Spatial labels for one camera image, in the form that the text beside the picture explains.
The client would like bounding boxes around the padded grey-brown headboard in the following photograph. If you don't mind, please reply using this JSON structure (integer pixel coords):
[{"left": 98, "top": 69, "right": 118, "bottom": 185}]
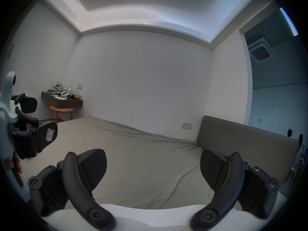
[{"left": 197, "top": 115, "right": 300, "bottom": 189}]

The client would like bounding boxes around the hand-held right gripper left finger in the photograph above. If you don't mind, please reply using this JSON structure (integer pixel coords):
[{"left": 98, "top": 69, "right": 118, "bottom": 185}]
[{"left": 28, "top": 149, "right": 116, "bottom": 231}]

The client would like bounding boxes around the round wooden side table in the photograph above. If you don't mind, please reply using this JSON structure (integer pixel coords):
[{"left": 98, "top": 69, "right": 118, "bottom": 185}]
[{"left": 50, "top": 105, "right": 74, "bottom": 123}]

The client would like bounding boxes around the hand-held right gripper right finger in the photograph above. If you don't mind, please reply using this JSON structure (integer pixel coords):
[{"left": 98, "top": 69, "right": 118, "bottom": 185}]
[{"left": 190, "top": 149, "right": 281, "bottom": 229}]

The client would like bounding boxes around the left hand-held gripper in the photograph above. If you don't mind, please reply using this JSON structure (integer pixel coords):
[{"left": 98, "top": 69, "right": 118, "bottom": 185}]
[{"left": 0, "top": 71, "right": 58, "bottom": 201}]

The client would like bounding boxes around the bed with beige sheet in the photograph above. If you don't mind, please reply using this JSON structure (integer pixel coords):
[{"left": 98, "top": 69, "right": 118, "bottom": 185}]
[{"left": 14, "top": 116, "right": 289, "bottom": 210}]

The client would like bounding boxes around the dark wall shelf with clutter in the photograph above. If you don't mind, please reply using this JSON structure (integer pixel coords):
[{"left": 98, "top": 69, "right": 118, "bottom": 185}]
[{"left": 41, "top": 81, "right": 83, "bottom": 108}]

